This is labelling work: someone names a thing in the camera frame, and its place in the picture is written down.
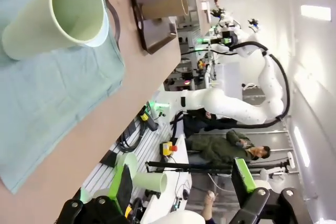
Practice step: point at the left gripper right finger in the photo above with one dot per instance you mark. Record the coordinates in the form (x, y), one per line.
(242, 179)

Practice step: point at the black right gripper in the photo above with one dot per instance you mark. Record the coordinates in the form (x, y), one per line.
(229, 38)

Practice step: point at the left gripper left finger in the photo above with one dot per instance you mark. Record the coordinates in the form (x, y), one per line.
(123, 187)

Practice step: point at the tall brown cup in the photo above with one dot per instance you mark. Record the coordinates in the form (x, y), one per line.
(160, 7)

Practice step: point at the green cloth mat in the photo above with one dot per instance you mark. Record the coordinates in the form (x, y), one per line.
(52, 103)

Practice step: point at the light blue bowl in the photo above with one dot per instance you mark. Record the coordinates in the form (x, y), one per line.
(101, 35)

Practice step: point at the tall light green cup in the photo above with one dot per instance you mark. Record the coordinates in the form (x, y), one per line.
(26, 32)

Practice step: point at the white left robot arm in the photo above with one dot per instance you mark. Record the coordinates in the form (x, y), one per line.
(178, 218)

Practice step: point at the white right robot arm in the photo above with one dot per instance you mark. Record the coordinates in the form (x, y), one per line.
(236, 108)

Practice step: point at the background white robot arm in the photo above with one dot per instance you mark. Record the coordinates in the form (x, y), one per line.
(236, 26)

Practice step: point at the bystander bare hand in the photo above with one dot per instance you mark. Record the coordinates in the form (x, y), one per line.
(211, 197)

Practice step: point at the spare pale green cup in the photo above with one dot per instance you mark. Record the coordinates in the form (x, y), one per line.
(149, 182)
(130, 163)

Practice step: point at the bystander in green jacket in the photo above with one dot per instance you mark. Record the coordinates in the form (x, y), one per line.
(215, 146)

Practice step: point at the white device on stand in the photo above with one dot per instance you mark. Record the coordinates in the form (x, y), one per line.
(291, 159)

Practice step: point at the white slotted robot bench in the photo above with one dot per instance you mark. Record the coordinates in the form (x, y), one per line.
(155, 140)

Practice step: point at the yellow emergency stop box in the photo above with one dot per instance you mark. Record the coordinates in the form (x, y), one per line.
(166, 148)

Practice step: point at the black tripod pole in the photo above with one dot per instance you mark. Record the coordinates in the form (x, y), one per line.
(183, 166)

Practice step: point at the ceiling light panel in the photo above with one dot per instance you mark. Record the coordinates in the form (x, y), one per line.
(302, 148)
(315, 12)

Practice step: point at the black yellow handheld device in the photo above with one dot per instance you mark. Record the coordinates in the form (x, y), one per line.
(151, 124)

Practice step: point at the bystander in dark clothes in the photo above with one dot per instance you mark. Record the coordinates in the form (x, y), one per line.
(199, 123)

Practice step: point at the black mounting bracket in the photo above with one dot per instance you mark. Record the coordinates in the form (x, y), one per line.
(108, 159)

